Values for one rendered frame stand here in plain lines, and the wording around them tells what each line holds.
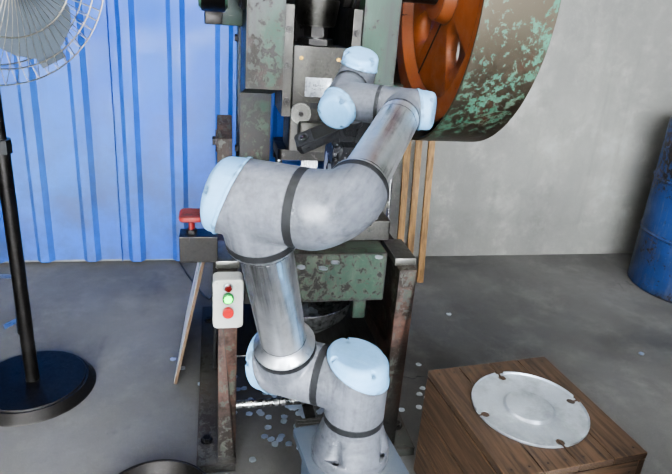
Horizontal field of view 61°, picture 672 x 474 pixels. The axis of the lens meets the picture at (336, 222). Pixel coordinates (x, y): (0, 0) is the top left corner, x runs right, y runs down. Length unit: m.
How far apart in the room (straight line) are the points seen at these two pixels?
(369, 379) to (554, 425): 0.66
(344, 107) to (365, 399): 0.54
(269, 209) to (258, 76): 0.79
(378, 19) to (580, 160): 2.14
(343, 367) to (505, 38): 0.80
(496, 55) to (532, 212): 2.13
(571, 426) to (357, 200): 0.99
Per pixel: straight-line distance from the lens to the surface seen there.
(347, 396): 1.07
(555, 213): 3.52
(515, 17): 1.39
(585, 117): 3.44
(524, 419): 1.57
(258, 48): 1.52
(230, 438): 1.78
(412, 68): 1.93
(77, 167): 2.92
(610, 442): 1.60
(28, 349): 2.16
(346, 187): 0.77
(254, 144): 1.86
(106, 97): 2.83
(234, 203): 0.79
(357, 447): 1.14
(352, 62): 1.19
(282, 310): 0.96
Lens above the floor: 1.27
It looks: 20 degrees down
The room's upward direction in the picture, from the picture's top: 4 degrees clockwise
